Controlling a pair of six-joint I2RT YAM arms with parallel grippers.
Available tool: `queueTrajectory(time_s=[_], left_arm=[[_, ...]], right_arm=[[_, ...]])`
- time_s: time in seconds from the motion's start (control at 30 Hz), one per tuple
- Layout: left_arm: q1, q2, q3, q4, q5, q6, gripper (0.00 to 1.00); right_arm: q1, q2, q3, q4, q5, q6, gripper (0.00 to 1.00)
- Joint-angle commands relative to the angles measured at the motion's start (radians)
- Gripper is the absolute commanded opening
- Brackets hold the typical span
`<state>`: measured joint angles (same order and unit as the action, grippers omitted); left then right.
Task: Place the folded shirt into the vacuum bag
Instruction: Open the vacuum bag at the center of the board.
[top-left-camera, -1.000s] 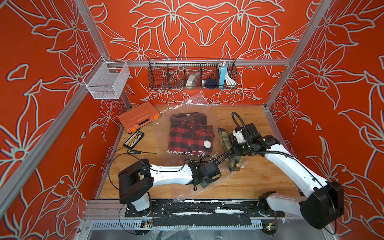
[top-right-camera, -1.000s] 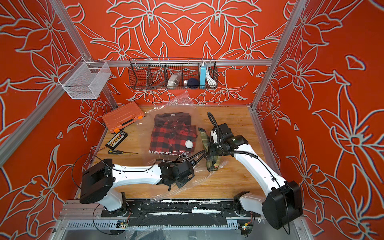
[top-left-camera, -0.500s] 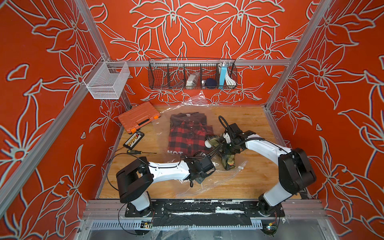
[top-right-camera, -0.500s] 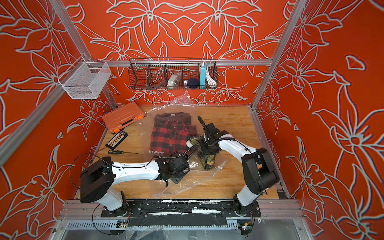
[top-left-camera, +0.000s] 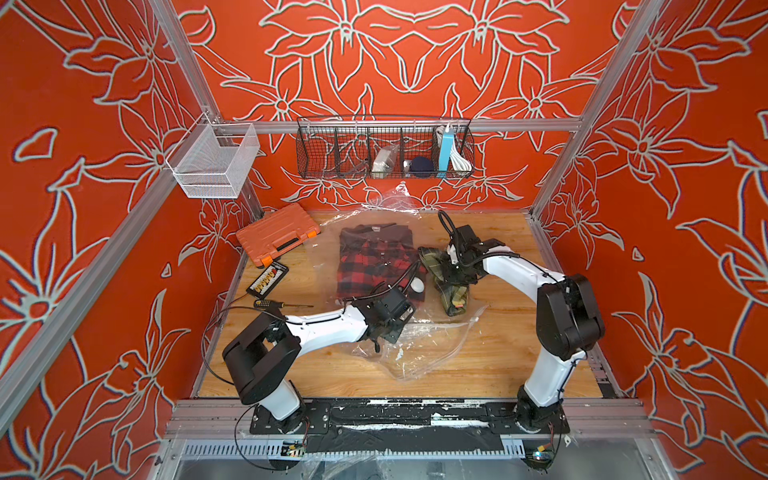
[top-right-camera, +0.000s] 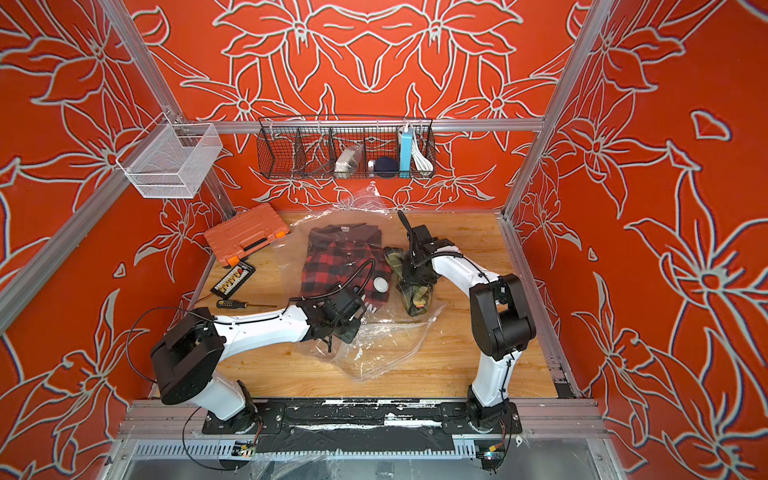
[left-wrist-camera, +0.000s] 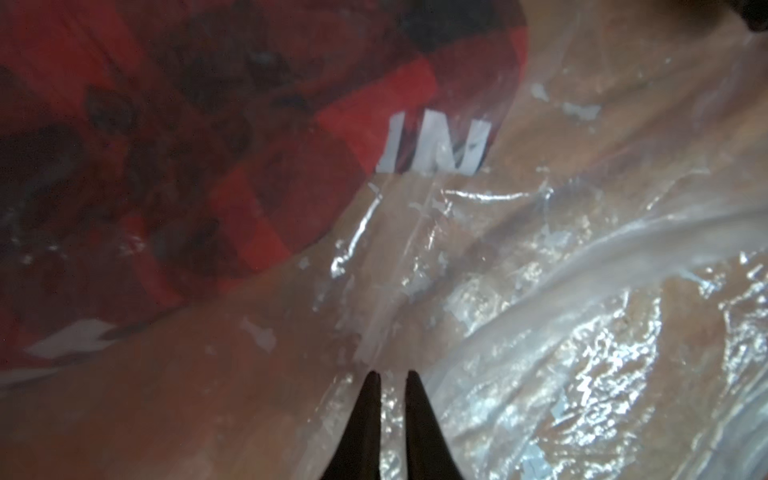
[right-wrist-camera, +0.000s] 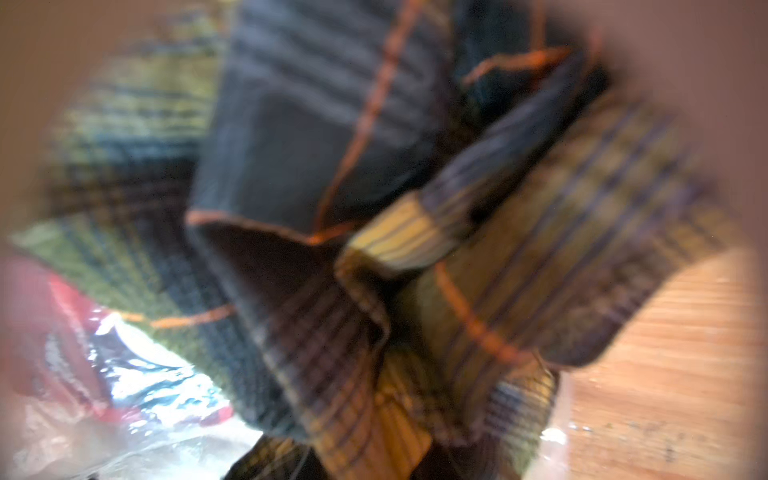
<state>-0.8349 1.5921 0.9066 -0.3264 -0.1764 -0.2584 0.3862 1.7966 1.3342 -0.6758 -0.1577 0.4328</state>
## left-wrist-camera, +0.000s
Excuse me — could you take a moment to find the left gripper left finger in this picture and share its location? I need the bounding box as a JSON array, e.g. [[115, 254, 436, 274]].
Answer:
[[321, 371, 382, 480]]

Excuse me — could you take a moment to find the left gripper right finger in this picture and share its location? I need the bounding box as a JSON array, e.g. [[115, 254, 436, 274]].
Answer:
[[405, 370, 464, 480]]

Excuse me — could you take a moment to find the red black plaid shirt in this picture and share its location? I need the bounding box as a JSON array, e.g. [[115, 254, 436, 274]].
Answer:
[[1, 1, 528, 388]]

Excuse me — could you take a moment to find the clear plastic vacuum bag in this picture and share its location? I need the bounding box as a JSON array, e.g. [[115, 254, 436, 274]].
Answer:
[[1, 1, 767, 479]]

